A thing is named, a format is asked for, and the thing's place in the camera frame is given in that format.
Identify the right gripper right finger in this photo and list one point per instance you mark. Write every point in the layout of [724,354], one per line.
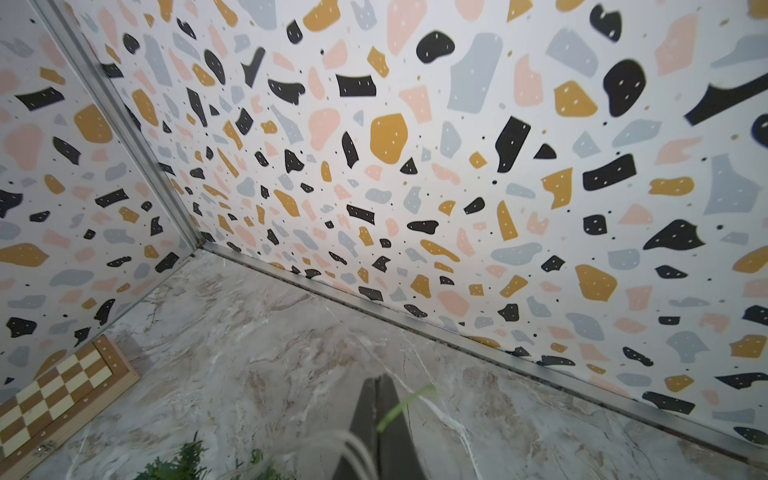
[396,453]

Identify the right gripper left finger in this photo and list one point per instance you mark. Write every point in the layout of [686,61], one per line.
[360,429]

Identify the wooden chess board box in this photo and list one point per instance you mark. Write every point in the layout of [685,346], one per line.
[40,418]

